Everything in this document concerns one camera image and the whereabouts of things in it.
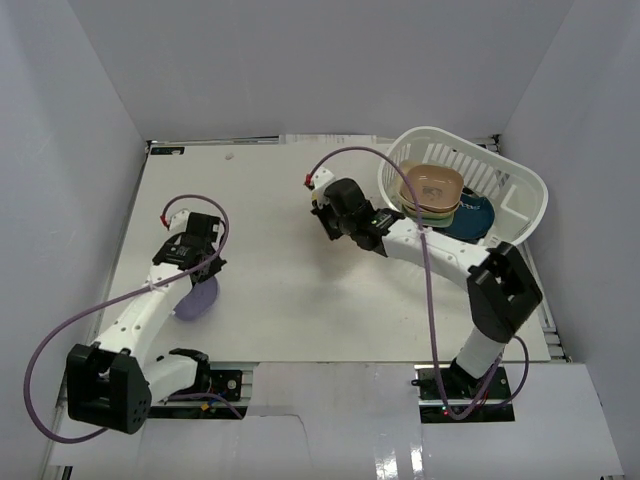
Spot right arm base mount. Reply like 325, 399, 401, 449
411, 367, 515, 425

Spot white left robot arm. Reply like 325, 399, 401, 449
66, 211, 226, 434

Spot cream square panda dish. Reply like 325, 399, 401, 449
395, 160, 418, 200

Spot purple square panda dish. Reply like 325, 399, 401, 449
173, 277, 219, 322

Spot green square panda dish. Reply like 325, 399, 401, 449
404, 210, 455, 228

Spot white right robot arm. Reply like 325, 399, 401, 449
306, 173, 543, 399

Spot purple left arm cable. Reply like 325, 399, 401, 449
23, 193, 249, 444

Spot papers at table back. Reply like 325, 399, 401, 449
279, 134, 395, 146

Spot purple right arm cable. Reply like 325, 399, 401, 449
309, 147, 530, 420

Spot black label sticker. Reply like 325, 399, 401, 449
149, 146, 185, 156

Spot brown square panda dish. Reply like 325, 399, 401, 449
406, 164, 464, 212

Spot white plastic dish bin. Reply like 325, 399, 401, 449
387, 127, 548, 247

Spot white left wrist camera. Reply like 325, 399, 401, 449
160, 209, 190, 232

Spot yellow square dish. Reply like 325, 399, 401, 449
402, 204, 458, 219

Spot dark blue leaf plate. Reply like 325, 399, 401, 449
440, 187, 495, 243

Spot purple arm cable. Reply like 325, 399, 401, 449
309, 147, 530, 420
23, 193, 249, 444

